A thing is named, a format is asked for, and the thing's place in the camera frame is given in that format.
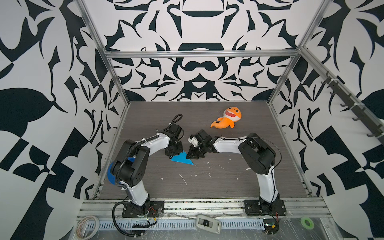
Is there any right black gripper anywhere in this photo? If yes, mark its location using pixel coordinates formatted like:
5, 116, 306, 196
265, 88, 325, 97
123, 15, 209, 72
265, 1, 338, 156
185, 143, 208, 159

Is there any blue square paper sheet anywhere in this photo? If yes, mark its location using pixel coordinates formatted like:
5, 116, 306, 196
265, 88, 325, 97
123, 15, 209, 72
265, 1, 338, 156
171, 151, 194, 165

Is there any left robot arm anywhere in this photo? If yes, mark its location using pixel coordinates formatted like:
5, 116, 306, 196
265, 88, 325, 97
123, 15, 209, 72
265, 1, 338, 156
111, 114, 184, 207

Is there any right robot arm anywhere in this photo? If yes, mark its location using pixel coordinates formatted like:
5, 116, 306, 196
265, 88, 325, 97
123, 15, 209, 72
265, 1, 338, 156
187, 130, 279, 206

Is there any orange shark plush toy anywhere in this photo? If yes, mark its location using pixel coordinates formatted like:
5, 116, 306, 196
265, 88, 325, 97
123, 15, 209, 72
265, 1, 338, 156
211, 107, 242, 129

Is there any blue round cloth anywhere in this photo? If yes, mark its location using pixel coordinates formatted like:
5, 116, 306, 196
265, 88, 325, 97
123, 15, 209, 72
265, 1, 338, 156
107, 158, 135, 185

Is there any small black electronics board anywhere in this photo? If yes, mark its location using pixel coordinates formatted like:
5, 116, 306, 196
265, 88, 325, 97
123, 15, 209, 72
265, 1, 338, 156
263, 219, 280, 236

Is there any green tape roll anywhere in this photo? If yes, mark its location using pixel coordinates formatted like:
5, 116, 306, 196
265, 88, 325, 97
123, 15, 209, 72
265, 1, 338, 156
301, 217, 315, 230

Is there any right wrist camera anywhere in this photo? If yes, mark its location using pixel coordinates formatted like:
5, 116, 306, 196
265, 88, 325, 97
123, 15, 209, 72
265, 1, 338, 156
188, 135, 200, 148

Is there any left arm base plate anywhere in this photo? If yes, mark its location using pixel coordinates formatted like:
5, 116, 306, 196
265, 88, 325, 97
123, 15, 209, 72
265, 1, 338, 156
122, 200, 165, 218

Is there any white slotted cable duct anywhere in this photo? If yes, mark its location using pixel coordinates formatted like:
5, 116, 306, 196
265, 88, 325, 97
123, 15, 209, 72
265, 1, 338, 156
99, 219, 264, 231

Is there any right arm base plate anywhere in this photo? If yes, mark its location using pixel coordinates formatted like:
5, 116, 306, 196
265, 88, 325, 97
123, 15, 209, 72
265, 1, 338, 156
244, 199, 287, 217

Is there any grey switch box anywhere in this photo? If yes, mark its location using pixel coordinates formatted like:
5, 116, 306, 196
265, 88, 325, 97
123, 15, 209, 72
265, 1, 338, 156
195, 215, 222, 234

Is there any black corrugated cable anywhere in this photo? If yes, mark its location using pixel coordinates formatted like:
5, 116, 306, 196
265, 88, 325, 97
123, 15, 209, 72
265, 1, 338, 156
111, 200, 157, 238

